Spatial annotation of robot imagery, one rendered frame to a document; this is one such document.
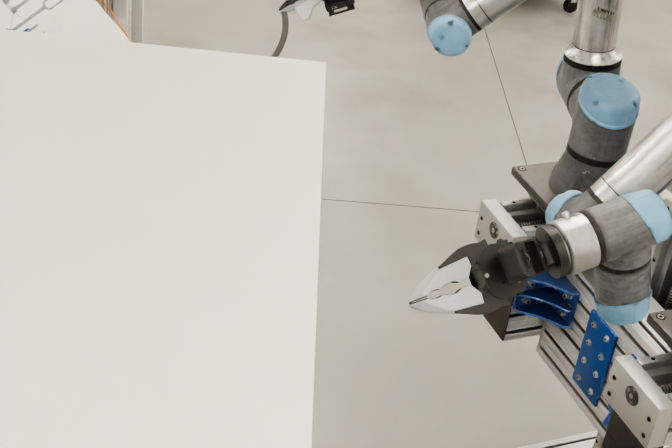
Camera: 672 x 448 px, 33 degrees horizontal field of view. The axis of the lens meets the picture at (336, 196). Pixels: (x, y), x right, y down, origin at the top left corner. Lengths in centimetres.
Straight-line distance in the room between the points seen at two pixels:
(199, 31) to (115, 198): 470
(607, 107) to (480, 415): 151
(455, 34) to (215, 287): 136
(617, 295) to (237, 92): 73
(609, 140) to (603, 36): 21
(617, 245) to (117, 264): 86
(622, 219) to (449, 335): 229
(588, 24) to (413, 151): 250
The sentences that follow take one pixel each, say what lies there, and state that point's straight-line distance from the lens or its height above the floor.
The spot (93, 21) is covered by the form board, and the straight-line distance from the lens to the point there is 239.
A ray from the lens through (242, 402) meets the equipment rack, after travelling 70.
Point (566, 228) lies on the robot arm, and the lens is 150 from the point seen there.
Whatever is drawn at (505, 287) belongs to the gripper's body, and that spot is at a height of 148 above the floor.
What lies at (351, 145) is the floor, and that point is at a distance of 471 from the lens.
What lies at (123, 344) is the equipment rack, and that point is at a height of 185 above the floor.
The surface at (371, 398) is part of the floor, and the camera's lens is 348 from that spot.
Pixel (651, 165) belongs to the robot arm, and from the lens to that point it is 167.
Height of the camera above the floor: 233
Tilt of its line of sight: 32 degrees down
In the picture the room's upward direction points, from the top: 7 degrees clockwise
